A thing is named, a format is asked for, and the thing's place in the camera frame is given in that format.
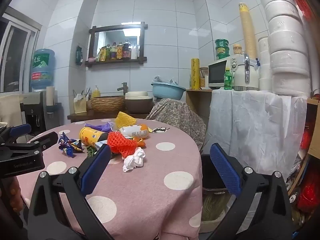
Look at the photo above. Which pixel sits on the blue candy wrapper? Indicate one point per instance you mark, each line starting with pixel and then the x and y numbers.
pixel 63 140
pixel 68 152

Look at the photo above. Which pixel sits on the light blue basin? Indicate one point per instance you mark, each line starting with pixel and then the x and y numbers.
pixel 168 91

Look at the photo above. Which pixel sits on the yellow film roll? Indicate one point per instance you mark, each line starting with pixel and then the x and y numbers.
pixel 195 73

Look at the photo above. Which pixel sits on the row of condiment bottles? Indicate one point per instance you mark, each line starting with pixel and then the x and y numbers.
pixel 120 52

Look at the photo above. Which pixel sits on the stack of toilet paper rolls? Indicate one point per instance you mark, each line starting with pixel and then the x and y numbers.
pixel 285 42

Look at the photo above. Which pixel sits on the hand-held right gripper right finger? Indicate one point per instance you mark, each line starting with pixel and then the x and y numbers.
pixel 225 170

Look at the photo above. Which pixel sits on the stack of beige cups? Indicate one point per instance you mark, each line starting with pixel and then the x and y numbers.
pixel 50 96

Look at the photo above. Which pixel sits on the person's left hand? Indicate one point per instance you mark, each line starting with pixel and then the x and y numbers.
pixel 13 192

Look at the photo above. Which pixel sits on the blue water jug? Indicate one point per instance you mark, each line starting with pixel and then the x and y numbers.
pixel 42 67

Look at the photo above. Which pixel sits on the glass jar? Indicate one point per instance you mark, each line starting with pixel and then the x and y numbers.
pixel 203 76

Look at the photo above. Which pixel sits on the orange peel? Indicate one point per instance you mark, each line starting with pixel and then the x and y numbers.
pixel 141 143

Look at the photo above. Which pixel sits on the purple plastic bag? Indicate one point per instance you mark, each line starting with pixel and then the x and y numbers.
pixel 100 126

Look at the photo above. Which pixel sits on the brown white rice cooker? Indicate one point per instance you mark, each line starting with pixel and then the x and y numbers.
pixel 138 103

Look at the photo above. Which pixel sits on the small pink pot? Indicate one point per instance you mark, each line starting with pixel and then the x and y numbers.
pixel 91 60

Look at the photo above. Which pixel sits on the tall stack of paper cups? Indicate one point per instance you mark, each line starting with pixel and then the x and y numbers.
pixel 247 30

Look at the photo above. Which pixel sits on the dark wooden counter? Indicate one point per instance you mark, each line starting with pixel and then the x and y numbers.
pixel 100 115

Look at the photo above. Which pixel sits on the colourful candy wrapper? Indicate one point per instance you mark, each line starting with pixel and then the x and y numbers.
pixel 76 145

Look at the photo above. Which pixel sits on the clear plastic bag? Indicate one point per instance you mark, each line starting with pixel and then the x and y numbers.
pixel 162 80

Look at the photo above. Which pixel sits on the white cloth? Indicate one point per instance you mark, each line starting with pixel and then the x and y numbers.
pixel 255 125

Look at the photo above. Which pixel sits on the water dispenser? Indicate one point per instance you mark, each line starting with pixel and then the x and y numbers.
pixel 35 110

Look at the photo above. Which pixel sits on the red foam fruit net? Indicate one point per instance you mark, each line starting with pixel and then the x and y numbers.
pixel 120 142

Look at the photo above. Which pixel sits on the brass faucet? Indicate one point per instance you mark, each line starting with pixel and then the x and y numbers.
pixel 123 88

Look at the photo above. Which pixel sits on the wooden framed mirror shelf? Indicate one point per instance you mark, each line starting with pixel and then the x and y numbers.
pixel 110 36

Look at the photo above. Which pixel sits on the red hanging decoration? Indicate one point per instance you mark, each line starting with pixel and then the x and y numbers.
pixel 301 2

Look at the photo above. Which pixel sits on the green soda bottle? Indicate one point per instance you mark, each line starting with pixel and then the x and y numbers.
pixel 228 80

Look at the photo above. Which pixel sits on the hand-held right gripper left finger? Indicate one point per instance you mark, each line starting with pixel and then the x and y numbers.
pixel 96 170

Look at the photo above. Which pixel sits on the pink polka dot tablecloth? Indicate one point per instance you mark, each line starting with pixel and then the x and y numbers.
pixel 150 192

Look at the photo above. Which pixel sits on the white tissue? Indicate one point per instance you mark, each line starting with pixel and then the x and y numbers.
pixel 133 161

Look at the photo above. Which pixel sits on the yellow drink can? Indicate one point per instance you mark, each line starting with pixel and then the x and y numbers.
pixel 90 136

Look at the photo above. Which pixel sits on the light wooden cabinet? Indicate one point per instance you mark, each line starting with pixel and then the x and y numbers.
pixel 197 102

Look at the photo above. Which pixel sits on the white electric kettle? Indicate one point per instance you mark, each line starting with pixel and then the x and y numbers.
pixel 246 75

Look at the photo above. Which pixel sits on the white microwave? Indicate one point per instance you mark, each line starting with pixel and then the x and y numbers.
pixel 217 73

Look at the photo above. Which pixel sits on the wicker basin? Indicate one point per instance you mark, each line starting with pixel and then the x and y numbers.
pixel 107 103

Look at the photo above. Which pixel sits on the white orange plastic bottle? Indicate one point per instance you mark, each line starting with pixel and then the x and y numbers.
pixel 135 130

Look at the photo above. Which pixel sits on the floral cloth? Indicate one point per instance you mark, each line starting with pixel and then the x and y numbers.
pixel 177 120

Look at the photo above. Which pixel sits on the yellow foam fruit net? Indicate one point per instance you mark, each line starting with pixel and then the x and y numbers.
pixel 123 120

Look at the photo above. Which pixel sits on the beige lidded jar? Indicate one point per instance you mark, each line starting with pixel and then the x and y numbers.
pixel 237 49

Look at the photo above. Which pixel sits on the yellow soap bottle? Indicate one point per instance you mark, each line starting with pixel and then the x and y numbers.
pixel 95 93

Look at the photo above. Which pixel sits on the black trash bin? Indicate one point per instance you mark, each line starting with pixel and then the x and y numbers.
pixel 211 175

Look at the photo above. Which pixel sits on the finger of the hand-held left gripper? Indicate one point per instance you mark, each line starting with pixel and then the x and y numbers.
pixel 21 130
pixel 42 140

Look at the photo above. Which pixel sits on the beige utensil basket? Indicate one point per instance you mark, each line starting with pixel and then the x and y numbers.
pixel 80 105

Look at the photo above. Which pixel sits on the sliding window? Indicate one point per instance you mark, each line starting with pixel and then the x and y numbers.
pixel 15 55

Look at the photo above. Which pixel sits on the teal cup holder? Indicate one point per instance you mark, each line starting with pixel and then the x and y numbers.
pixel 56 108

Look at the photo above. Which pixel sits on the green wrapper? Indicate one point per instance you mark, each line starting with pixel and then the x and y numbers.
pixel 91 151

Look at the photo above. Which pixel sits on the red plastic bag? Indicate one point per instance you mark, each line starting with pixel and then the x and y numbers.
pixel 310 192

